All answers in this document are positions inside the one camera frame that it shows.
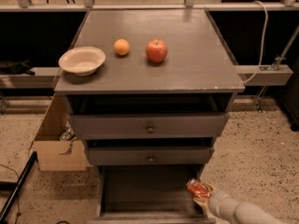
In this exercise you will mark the cardboard box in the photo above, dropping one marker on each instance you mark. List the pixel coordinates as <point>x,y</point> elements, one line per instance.
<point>56,148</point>

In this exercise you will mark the grey middle drawer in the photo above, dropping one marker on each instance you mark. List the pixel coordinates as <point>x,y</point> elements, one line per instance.
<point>149,155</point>

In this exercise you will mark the red apple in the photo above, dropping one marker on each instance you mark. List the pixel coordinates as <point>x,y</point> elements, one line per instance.
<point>156,50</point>

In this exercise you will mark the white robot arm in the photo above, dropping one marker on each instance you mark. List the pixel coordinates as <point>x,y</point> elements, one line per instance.
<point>249,213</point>

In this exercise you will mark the grey drawer cabinet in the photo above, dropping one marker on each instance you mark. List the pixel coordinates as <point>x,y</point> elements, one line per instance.
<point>196,76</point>

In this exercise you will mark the black bag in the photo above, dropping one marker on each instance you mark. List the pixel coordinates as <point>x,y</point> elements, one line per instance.
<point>16,68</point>

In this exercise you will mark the black floor bar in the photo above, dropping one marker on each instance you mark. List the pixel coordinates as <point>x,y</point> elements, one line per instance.
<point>15,187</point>

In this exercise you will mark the orange fruit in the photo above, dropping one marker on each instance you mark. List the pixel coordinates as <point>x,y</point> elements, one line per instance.
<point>121,47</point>

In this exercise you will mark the red coke can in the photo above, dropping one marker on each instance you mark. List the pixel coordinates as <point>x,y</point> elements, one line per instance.
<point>196,188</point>

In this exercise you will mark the white bowl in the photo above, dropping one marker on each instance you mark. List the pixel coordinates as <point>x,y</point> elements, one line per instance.
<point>82,61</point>

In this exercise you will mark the grey bottom drawer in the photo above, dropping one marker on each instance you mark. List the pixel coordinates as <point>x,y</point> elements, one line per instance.
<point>148,194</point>

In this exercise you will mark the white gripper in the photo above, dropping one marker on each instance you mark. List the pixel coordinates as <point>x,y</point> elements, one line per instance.
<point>219,202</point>

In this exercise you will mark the grey drawer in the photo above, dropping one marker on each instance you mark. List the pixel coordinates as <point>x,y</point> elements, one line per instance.
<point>94,127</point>
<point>148,194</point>
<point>149,155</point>

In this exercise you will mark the grey top drawer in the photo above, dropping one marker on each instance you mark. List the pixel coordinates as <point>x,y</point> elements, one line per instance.
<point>94,127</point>

